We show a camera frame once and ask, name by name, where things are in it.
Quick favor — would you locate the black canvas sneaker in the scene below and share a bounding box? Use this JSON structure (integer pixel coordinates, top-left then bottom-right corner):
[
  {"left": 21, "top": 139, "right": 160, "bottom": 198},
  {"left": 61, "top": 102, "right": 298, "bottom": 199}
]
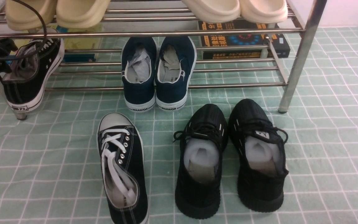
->
[
  {"left": 97, "top": 113, "right": 149, "bottom": 224},
  {"left": 2, "top": 38, "right": 65, "bottom": 112}
]

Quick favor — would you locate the navy slip-on shoe left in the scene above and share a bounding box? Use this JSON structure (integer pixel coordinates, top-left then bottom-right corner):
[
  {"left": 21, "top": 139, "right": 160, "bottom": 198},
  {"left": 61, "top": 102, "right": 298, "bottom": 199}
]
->
[{"left": 121, "top": 37, "right": 158, "bottom": 112}]

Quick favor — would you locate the navy slip-on shoe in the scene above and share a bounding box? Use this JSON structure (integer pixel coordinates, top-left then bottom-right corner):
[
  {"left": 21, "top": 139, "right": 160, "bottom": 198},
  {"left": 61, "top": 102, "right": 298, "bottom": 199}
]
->
[
  {"left": 121, "top": 37, "right": 158, "bottom": 112},
  {"left": 155, "top": 36, "right": 197, "bottom": 111}
]

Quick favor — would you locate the navy slip-on shoe right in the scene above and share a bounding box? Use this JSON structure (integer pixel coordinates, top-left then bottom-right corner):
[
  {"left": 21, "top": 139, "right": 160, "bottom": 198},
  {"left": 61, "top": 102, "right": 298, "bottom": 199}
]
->
[{"left": 155, "top": 36, "right": 197, "bottom": 111}]

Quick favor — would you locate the silver metal shoe rack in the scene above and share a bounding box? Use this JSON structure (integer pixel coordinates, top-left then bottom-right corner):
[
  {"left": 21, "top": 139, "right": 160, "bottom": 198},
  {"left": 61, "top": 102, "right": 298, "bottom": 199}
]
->
[{"left": 0, "top": 0, "right": 327, "bottom": 114}]

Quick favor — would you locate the yellow slipper left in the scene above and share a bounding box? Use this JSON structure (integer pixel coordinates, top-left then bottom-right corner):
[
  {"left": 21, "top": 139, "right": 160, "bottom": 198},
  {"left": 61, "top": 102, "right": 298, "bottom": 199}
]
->
[{"left": 5, "top": 0, "right": 58, "bottom": 31}]

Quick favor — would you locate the yellow slipper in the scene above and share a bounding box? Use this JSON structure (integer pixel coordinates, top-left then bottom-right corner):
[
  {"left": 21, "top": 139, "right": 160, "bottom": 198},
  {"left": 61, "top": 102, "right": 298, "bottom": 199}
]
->
[
  {"left": 56, "top": 0, "right": 110, "bottom": 29},
  {"left": 5, "top": 0, "right": 58, "bottom": 31}
]

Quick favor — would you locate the yellow slipper right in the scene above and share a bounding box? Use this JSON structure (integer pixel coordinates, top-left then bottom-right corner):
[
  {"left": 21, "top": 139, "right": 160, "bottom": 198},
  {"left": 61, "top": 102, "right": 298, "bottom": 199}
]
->
[{"left": 56, "top": 0, "right": 110, "bottom": 29}]

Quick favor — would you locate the green checkered floor cloth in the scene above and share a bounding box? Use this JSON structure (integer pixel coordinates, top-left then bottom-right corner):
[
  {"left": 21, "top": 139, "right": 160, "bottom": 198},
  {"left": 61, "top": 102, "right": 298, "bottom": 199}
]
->
[{"left": 0, "top": 27, "right": 358, "bottom": 224}]

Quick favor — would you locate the black knit sneaker left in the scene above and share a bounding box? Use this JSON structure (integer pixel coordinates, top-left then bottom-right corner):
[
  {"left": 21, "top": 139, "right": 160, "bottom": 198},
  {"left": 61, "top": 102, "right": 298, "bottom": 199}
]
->
[{"left": 174, "top": 104, "right": 228, "bottom": 219}]

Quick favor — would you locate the black knit sneaker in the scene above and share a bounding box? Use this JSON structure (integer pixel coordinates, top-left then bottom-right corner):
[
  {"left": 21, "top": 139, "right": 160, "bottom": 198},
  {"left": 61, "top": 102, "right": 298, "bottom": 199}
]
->
[
  {"left": 228, "top": 98, "right": 289, "bottom": 212},
  {"left": 174, "top": 104, "right": 228, "bottom": 219}
]

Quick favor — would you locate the cream slipper left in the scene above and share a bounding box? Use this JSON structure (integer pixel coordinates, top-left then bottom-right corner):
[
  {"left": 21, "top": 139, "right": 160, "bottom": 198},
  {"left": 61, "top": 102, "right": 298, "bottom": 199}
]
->
[{"left": 182, "top": 0, "right": 241, "bottom": 24}]

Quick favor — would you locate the cream slipper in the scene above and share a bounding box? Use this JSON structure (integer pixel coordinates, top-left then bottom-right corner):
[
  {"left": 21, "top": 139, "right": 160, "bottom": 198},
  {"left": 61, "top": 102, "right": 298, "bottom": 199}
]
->
[
  {"left": 239, "top": 0, "right": 288, "bottom": 24},
  {"left": 182, "top": 0, "right": 241, "bottom": 24}
]

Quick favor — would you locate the black box with orange print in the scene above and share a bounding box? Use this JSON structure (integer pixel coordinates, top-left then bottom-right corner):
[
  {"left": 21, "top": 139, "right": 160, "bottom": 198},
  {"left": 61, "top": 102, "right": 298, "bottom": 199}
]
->
[{"left": 198, "top": 20, "right": 291, "bottom": 60}]

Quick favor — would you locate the cream slipper right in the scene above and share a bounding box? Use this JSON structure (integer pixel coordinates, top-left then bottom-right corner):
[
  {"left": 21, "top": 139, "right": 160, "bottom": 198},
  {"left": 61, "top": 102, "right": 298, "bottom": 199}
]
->
[{"left": 239, "top": 0, "right": 288, "bottom": 24}]

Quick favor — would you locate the black knit sneaker right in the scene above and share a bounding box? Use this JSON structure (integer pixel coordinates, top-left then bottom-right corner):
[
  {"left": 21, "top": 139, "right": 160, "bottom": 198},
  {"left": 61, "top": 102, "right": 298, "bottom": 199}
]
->
[{"left": 228, "top": 98, "right": 289, "bottom": 212}]

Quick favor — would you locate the black cable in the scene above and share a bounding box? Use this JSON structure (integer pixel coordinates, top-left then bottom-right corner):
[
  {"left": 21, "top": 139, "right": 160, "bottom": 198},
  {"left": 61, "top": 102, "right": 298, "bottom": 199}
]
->
[{"left": 0, "top": 0, "right": 48, "bottom": 61}]

